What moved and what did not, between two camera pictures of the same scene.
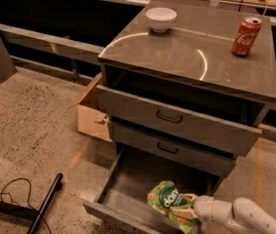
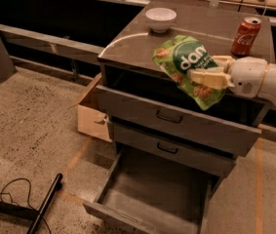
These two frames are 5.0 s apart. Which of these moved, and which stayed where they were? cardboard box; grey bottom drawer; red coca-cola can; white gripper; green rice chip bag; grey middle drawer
Moved: white gripper; green rice chip bag
Stayed: cardboard box; grey middle drawer; red coca-cola can; grey bottom drawer
